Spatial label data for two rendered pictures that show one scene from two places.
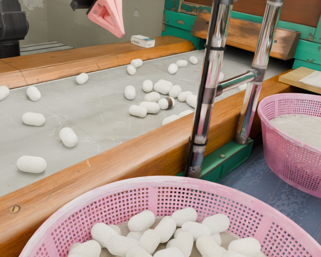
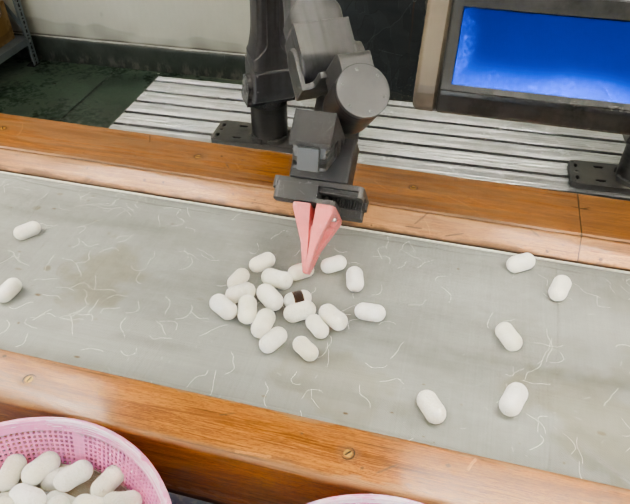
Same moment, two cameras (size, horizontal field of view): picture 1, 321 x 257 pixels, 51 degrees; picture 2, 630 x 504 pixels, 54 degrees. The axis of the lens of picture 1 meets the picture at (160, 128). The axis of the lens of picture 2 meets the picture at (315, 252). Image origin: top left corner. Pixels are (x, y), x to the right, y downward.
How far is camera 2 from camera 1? 0.29 m
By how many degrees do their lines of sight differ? 56
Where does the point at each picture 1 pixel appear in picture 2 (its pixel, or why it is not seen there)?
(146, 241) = not seen: outside the picture
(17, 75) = (571, 241)
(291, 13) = not seen: outside the picture
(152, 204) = not seen: outside the picture
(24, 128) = (489, 340)
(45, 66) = not seen: outside the picture
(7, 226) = (325, 467)
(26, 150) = (456, 377)
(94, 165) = (473, 473)
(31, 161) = (427, 405)
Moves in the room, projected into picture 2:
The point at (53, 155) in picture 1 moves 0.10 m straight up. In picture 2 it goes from (473, 410) to (493, 338)
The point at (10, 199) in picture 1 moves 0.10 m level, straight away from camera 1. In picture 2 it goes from (357, 439) to (419, 366)
